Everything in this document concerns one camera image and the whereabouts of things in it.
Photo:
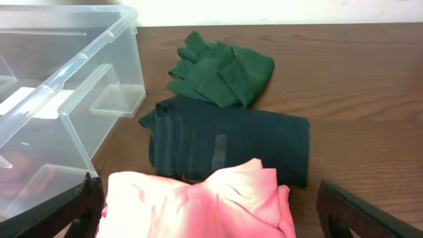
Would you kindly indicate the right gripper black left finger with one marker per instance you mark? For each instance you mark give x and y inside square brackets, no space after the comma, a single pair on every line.
[79,209]

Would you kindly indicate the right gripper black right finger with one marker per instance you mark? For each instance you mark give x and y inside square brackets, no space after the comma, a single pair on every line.
[342,214]

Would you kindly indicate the pink shirt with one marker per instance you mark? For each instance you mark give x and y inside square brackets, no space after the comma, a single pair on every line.
[240,201]

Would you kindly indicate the dark teal garment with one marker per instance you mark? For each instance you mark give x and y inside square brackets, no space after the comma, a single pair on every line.
[192,139]

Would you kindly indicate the green garment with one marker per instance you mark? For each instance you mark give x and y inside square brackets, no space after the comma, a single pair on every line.
[218,72]

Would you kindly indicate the clear plastic storage bin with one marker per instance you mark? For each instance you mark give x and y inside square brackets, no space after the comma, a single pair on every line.
[68,73]

